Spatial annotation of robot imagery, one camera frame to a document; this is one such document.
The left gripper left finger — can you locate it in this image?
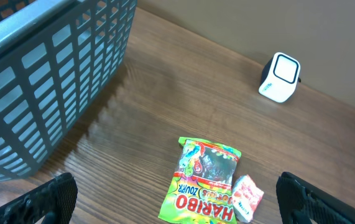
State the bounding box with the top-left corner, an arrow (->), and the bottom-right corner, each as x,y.
0,172 -> 78,224

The white barcode scanner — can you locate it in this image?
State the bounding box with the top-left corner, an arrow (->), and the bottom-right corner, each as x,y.
258,52 -> 301,103

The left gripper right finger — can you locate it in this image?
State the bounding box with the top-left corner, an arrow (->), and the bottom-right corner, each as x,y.
276,172 -> 355,224

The red white small carton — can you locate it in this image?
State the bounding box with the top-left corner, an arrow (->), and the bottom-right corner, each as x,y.
232,175 -> 264,223

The Haribo gummy candy bag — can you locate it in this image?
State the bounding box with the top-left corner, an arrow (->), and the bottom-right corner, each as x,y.
159,137 -> 241,223

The grey plastic mesh basket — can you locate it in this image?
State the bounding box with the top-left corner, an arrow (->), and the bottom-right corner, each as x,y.
0,0 -> 137,182

